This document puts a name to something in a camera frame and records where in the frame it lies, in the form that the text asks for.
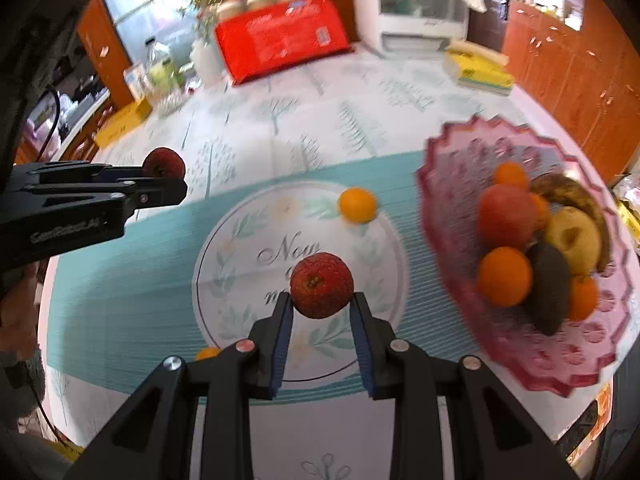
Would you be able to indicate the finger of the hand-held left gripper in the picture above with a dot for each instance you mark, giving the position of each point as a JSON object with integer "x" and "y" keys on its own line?
{"x": 160, "y": 192}
{"x": 125, "y": 174}

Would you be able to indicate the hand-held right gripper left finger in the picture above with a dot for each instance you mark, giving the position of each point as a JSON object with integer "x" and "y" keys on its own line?
{"x": 282, "y": 345}

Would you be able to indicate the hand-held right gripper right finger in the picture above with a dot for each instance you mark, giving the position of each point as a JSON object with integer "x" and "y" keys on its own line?
{"x": 361, "y": 350}

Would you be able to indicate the dark avocado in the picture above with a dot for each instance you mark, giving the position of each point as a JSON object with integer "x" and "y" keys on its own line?
{"x": 550, "y": 295}

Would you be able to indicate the pink plastic fruit plate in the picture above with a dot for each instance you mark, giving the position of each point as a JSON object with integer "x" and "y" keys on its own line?
{"x": 575, "y": 355}

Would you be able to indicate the overripe brown banana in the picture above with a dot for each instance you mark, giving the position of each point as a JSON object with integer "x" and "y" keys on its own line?
{"x": 565, "y": 187}

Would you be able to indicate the flat yellow box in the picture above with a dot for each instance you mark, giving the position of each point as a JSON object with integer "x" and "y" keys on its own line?
{"x": 120, "y": 122}

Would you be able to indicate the teal striped placemat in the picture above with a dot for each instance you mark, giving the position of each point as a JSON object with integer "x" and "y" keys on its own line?
{"x": 125, "y": 285}

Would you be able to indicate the clear drinking glass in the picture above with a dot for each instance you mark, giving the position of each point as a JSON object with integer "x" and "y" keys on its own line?
{"x": 170, "y": 102}

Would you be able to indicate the small white blue carton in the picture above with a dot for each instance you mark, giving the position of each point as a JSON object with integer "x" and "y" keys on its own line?
{"x": 135, "y": 82}

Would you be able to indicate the kitchen shelf unit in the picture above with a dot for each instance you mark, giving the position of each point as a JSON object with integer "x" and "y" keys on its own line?
{"x": 80, "y": 75}

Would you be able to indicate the clear bottle green label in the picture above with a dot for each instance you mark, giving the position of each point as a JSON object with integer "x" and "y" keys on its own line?
{"x": 160, "y": 70}

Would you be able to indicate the white squeeze bottle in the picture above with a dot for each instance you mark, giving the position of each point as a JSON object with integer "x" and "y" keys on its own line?
{"x": 205, "y": 62}

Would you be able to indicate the large red apple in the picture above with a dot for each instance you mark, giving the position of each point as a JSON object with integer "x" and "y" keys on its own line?
{"x": 505, "y": 215}

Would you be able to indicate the red pack of jars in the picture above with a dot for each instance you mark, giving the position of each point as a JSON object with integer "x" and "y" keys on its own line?
{"x": 280, "y": 35}

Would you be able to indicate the yellow apple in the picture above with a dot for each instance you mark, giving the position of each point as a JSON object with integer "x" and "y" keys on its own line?
{"x": 575, "y": 240}

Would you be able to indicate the yellow green box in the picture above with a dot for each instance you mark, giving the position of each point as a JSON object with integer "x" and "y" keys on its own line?
{"x": 480, "y": 77}

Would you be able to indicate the yellow packet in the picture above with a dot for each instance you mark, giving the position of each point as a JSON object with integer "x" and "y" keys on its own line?
{"x": 627, "y": 210}

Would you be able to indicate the white countertop cabinet appliance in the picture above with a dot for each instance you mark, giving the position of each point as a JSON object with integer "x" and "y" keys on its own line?
{"x": 420, "y": 35}

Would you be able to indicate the cream long box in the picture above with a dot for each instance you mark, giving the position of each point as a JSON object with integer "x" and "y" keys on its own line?
{"x": 480, "y": 52}

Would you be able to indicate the dark wooden entrance door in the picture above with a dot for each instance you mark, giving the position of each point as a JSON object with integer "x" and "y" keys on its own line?
{"x": 492, "y": 30}

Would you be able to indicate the brown wooden cabinet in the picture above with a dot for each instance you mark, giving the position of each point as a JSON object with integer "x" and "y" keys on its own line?
{"x": 565, "y": 70}

